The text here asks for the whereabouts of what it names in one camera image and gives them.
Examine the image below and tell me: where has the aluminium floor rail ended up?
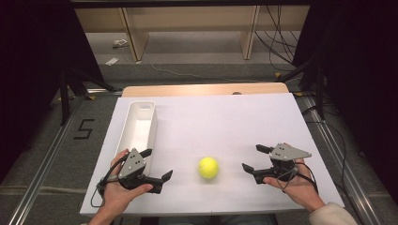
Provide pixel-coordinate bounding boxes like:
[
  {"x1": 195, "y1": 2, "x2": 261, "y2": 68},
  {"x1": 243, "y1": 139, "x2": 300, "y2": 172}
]
[
  {"x1": 8, "y1": 93, "x2": 87, "y2": 225},
  {"x1": 299, "y1": 95, "x2": 383, "y2": 225}
]

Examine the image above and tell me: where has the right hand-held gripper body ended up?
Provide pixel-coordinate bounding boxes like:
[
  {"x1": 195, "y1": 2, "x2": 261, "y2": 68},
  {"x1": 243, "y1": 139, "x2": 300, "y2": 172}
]
[{"x1": 254, "y1": 142, "x2": 313, "y2": 186}]

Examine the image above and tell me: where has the bundle of black cables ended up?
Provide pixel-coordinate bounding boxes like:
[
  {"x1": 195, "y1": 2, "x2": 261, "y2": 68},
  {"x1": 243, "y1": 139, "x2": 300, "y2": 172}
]
[{"x1": 253, "y1": 5, "x2": 302, "y2": 72}]

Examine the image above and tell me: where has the person's left hand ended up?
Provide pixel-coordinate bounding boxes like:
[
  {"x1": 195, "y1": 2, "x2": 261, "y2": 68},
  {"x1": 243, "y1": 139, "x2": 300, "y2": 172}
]
[{"x1": 100, "y1": 148, "x2": 154, "y2": 215}]

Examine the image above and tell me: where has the thin black floor cable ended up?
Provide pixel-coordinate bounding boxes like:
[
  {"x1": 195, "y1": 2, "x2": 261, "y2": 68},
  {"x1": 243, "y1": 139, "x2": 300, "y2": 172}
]
[{"x1": 301, "y1": 105, "x2": 362, "y2": 225}]

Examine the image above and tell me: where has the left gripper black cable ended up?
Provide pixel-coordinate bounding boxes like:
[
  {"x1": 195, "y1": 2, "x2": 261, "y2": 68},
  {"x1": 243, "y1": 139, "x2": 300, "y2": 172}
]
[{"x1": 90, "y1": 152, "x2": 130, "y2": 209}]

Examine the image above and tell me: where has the yellow tennis ball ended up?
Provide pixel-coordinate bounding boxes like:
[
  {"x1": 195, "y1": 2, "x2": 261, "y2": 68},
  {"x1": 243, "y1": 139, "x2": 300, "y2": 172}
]
[{"x1": 197, "y1": 156, "x2": 220, "y2": 180}]

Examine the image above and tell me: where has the person's right hand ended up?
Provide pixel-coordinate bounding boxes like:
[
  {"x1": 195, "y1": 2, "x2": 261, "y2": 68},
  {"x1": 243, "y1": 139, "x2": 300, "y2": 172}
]
[{"x1": 262, "y1": 158, "x2": 327, "y2": 214}]

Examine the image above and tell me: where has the black curtain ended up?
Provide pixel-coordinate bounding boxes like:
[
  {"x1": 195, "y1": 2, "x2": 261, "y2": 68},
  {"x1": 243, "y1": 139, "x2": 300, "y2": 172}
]
[
  {"x1": 0, "y1": 0, "x2": 107, "y2": 186},
  {"x1": 292, "y1": 0, "x2": 398, "y2": 196}
]

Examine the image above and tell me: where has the black metal stand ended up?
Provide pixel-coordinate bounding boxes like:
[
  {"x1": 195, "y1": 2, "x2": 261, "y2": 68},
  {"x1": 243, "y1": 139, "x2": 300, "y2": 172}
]
[
  {"x1": 57, "y1": 67, "x2": 119, "y2": 127},
  {"x1": 275, "y1": 59, "x2": 327, "y2": 121}
]

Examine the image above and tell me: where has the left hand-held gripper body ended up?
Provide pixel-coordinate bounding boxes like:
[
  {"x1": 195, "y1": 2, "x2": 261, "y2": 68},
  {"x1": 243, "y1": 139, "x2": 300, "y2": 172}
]
[{"x1": 117, "y1": 147, "x2": 164, "y2": 195}]

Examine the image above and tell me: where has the white board sheet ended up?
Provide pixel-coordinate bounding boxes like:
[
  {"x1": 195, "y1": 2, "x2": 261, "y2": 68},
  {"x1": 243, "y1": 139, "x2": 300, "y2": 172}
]
[{"x1": 79, "y1": 93, "x2": 345, "y2": 217}]

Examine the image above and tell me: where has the white plastic bin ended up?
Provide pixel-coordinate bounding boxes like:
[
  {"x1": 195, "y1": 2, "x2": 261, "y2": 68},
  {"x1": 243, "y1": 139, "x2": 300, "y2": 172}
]
[{"x1": 115, "y1": 100, "x2": 158, "y2": 177}]

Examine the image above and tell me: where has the light wooden shelf unit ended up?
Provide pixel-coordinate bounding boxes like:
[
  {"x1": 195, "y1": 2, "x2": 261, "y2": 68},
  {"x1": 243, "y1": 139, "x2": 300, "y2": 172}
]
[{"x1": 74, "y1": 5, "x2": 311, "y2": 63}]

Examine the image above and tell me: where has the small white floor device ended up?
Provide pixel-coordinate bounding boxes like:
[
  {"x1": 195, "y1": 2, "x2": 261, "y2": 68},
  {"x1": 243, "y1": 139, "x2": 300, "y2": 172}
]
[{"x1": 112, "y1": 38, "x2": 130, "y2": 49}]

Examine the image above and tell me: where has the white floor cable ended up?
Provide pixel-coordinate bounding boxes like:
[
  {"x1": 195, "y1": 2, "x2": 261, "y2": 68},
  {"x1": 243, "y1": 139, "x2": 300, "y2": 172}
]
[{"x1": 149, "y1": 63, "x2": 258, "y2": 84}]

